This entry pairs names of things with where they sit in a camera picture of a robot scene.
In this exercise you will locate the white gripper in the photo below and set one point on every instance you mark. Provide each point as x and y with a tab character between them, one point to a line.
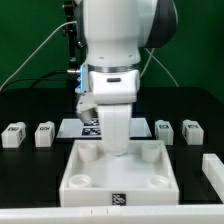
115	127

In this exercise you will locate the white square table top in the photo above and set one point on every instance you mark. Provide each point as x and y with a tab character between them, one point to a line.
142	176

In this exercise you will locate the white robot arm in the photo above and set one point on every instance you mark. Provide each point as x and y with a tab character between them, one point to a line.
113	31

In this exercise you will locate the white fiducial marker plate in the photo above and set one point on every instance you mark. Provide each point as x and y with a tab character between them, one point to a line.
74	128

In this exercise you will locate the white L-shaped obstacle fence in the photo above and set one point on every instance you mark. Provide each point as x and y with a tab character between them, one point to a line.
213	169

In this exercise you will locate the black camera stand pole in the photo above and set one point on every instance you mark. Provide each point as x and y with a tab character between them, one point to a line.
71	30

